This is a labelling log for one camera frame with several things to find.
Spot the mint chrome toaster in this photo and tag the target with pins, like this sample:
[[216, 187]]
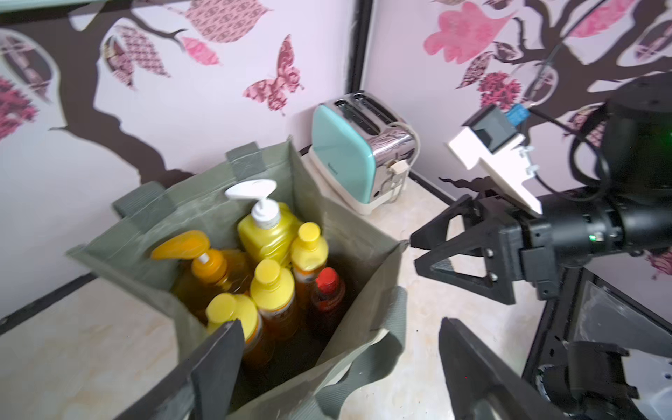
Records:
[[363, 150]]

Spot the yellow pump soap bottle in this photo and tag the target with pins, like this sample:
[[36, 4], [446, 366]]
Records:
[[270, 228]]

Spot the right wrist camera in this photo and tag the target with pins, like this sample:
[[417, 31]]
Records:
[[490, 139]]

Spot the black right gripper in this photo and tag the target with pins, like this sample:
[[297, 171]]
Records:
[[567, 234]]

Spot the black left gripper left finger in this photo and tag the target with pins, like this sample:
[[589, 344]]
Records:
[[201, 387]]

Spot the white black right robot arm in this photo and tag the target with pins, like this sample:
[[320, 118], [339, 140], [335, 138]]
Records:
[[633, 168]]

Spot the green fabric shopping bag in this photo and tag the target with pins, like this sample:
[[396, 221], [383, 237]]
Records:
[[301, 378]]

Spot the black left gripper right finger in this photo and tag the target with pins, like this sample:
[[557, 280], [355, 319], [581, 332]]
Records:
[[480, 384]]

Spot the red soap bottle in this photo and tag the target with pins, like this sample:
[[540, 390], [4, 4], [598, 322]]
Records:
[[327, 305]]

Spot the large orange pump soap bottle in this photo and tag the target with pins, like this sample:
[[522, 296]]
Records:
[[204, 271]]

